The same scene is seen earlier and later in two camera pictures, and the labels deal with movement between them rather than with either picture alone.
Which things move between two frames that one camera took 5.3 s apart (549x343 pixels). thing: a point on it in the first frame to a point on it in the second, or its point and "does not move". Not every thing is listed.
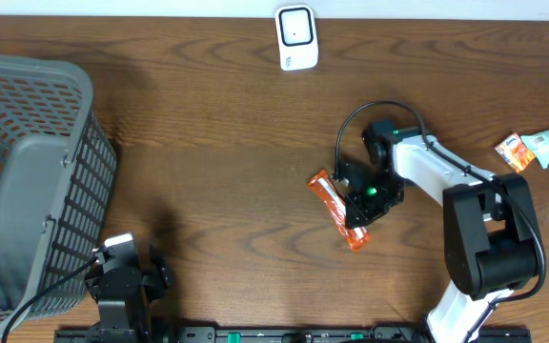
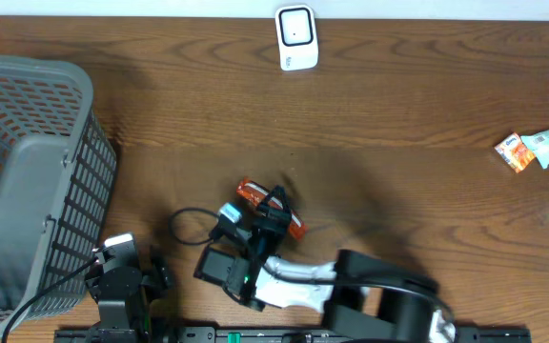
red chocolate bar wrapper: x=323 y=186 to x=257 y=194
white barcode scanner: x=297 y=37 does not move
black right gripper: x=362 y=213 to x=282 y=220
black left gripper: x=158 y=278 does not move
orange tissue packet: x=515 y=151 does not move
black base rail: x=295 y=334 does not move
